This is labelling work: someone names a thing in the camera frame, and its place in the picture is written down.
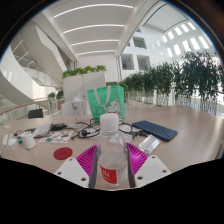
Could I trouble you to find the glass railing wooden handrail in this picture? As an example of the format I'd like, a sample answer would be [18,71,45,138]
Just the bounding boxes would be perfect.
[0,97,51,124]

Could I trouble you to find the clear water bottle red label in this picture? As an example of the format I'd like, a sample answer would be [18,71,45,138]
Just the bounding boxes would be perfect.
[96,113,129,188]

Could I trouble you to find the green tote bag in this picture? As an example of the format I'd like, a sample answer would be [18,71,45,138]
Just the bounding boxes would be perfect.
[86,84,126,124]

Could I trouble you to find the white computer mouse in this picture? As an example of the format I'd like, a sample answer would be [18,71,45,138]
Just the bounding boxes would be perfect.
[7,137,18,148]

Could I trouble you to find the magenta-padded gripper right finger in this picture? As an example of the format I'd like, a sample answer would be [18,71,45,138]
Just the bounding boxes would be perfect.
[125,142,172,189]

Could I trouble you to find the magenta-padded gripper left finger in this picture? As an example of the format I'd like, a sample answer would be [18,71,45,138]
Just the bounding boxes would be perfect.
[53,143,101,190]

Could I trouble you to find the black cables bundle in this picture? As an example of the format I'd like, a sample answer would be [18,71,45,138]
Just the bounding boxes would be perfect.
[69,121,148,140]

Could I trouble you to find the black power adapter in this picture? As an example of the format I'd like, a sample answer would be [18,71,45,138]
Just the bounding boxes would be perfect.
[50,122,68,132]

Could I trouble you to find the brown planter with plants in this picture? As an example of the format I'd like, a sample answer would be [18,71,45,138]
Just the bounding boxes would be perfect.
[47,89,65,113]

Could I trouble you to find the clear sports bottle white lid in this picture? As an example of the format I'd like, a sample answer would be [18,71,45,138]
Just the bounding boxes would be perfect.
[70,92,86,124]

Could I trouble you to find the white checked paper cup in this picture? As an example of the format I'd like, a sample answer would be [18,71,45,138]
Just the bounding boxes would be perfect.
[21,131,37,150]

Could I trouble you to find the clear plastic package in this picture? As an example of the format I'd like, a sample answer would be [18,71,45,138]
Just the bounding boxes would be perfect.
[138,134,162,154]

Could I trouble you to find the dark blue keyboard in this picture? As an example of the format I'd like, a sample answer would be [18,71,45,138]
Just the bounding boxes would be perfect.
[131,120,179,143]

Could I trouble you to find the white power strip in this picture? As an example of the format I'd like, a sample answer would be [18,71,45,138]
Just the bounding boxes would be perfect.
[1,133,9,148]

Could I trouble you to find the ceiling light strips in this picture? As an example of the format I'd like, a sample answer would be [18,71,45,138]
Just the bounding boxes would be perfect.
[53,3,135,57]

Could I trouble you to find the black office chair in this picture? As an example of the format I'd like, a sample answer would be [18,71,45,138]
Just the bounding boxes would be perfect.
[27,108,44,120]

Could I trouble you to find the long green hedge row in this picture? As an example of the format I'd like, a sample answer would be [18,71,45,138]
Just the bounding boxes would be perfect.
[116,49,224,116]

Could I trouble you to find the tall white cabinet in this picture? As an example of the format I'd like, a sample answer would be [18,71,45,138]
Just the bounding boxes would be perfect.
[62,71,108,116]

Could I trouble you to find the flat round red coaster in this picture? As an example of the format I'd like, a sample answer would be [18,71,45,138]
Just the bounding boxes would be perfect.
[53,146,74,161]

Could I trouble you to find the green plants in cabinet planter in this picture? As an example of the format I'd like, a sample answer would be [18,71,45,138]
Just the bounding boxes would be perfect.
[61,64,108,79]

